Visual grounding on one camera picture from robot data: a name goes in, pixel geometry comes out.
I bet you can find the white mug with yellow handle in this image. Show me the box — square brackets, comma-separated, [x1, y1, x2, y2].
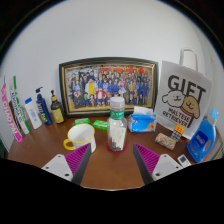
[63, 123, 97, 154]

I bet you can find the colourful puzzle cube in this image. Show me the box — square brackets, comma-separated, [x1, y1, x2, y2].
[170, 124, 185, 143]

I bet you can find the amber bottle with yellow label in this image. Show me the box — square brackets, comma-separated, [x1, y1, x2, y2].
[49, 89, 65, 125]

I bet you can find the white lotion bottle blue cap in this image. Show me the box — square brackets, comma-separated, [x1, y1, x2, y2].
[24, 97, 44, 130]

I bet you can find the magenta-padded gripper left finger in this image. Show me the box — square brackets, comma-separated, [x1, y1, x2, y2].
[41, 143, 92, 186]

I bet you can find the dark blue pump bottle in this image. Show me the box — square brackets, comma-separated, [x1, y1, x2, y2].
[35, 86, 53, 126]

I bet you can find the small green packet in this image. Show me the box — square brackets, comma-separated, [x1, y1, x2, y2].
[73, 117, 91, 127]
[92, 119, 109, 131]

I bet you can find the pink shuttlecock tube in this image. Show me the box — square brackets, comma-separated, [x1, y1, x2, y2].
[0, 83, 24, 144]

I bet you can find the small patterned pouch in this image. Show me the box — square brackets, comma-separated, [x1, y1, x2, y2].
[154, 132, 177, 151]

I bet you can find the white and green shuttlecock tube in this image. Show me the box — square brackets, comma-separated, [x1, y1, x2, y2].
[8, 75, 32, 136]

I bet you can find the white remote control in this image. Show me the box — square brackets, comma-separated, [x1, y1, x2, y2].
[176, 154, 192, 169]

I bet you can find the blue tissue pack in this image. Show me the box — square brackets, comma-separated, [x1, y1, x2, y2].
[126, 105, 158, 134]

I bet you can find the clear green-labelled drink bottle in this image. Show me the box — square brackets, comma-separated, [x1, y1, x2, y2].
[106, 96, 128, 153]

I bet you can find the blue detergent bottle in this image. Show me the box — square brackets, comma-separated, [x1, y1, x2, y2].
[186, 107, 220, 163]

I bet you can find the white printed paper gift bag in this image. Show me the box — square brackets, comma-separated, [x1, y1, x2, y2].
[153, 48, 213, 140]

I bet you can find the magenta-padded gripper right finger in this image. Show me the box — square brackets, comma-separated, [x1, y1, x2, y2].
[132, 143, 184, 186]

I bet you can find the dark framed group picture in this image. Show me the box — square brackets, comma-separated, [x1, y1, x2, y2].
[58, 56, 160, 118]

